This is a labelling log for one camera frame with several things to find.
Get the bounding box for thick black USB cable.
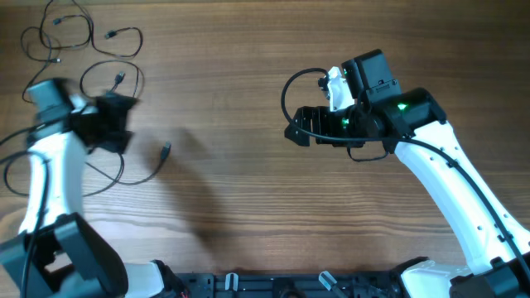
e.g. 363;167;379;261
2;141;172;198

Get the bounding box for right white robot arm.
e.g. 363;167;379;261
284;49;529;297

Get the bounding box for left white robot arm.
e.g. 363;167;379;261
1;78;186;297

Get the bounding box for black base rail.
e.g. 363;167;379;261
178;271;407;298

